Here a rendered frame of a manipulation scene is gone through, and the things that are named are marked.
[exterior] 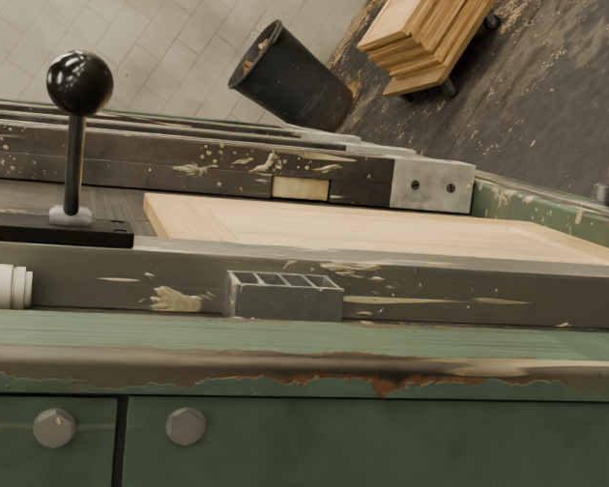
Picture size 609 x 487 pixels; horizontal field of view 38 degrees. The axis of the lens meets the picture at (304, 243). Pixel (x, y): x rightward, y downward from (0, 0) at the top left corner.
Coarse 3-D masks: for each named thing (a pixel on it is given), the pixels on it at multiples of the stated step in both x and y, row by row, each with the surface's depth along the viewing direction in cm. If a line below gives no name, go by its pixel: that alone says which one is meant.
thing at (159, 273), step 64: (0, 256) 54; (64, 256) 55; (128, 256) 56; (192, 256) 57; (256, 256) 58; (320, 256) 61; (384, 256) 64; (448, 256) 67; (448, 320) 63; (512, 320) 64; (576, 320) 66
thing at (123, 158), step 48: (0, 144) 111; (48, 144) 113; (96, 144) 114; (144, 144) 116; (192, 144) 117; (240, 144) 119; (240, 192) 120; (336, 192) 123; (384, 192) 125; (432, 192) 127
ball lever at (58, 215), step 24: (48, 72) 50; (72, 72) 49; (96, 72) 50; (72, 96) 49; (96, 96) 50; (72, 120) 52; (72, 144) 53; (72, 168) 54; (72, 192) 55; (72, 216) 57
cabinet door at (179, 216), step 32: (160, 224) 82; (192, 224) 82; (224, 224) 85; (256, 224) 88; (288, 224) 90; (320, 224) 92; (352, 224) 95; (384, 224) 98; (416, 224) 101; (448, 224) 103; (480, 224) 105; (512, 224) 108; (480, 256) 83; (512, 256) 85; (544, 256) 88; (576, 256) 90; (608, 256) 90
